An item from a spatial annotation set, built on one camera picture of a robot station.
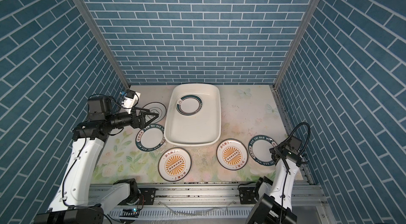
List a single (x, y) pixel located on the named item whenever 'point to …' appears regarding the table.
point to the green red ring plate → (189, 105)
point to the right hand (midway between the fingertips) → (277, 154)
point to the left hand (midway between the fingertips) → (152, 113)
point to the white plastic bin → (193, 116)
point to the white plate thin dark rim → (157, 108)
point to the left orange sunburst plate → (174, 164)
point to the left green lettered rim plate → (150, 138)
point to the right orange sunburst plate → (232, 154)
